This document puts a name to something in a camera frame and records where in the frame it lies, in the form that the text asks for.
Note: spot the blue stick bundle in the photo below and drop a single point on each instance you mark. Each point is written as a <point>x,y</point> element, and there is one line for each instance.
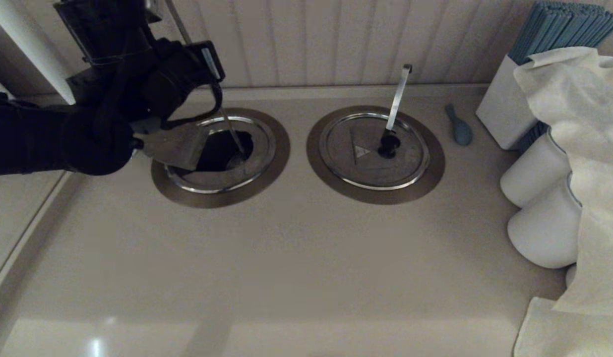
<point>559,27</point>

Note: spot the blue plastic spoon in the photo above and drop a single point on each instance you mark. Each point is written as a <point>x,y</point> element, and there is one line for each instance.
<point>461,133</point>

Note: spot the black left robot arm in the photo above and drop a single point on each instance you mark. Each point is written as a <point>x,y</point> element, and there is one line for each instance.
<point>38,139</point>

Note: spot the steel inner pot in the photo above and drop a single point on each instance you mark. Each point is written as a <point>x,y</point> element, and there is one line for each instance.
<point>217,151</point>

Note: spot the steel hinged lid black knob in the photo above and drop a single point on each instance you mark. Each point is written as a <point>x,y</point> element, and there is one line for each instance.
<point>366,173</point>

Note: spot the white woven cloth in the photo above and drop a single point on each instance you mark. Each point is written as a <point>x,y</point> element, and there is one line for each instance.
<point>594,148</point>

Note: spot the white rectangular holder box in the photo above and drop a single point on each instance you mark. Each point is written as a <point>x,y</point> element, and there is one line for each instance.
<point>500,109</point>

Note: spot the stainless steel pot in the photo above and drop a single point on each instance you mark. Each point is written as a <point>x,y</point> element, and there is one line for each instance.
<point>262,148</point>

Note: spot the blue ribbed paper stack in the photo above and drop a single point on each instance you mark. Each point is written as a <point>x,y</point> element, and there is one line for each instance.
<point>530,136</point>

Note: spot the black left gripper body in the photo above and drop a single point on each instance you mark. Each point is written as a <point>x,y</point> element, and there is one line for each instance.
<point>182,79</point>

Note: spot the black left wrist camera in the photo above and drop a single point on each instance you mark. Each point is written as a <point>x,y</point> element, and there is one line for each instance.
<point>103,15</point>

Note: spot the white paper cup stack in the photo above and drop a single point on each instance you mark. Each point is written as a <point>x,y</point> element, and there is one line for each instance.
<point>530,173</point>
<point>542,233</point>

